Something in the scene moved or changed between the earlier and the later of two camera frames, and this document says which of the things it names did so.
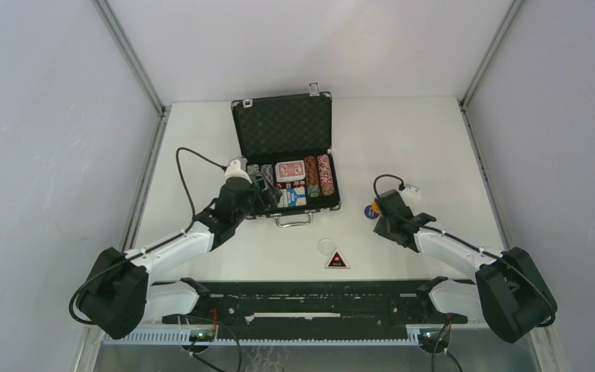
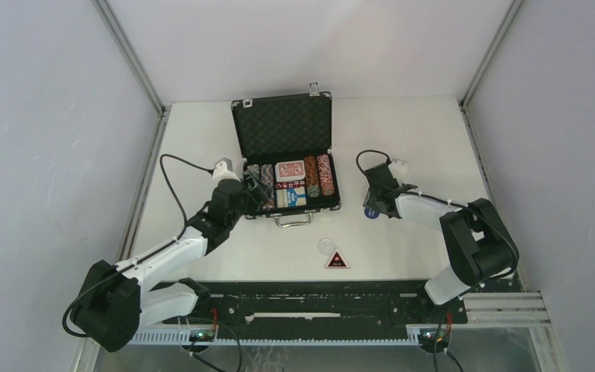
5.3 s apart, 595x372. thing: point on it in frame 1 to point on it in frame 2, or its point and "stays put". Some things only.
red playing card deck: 290,170 stays put
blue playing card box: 294,197 stays put
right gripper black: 380,229 to 371,199
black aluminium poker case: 288,139 stays put
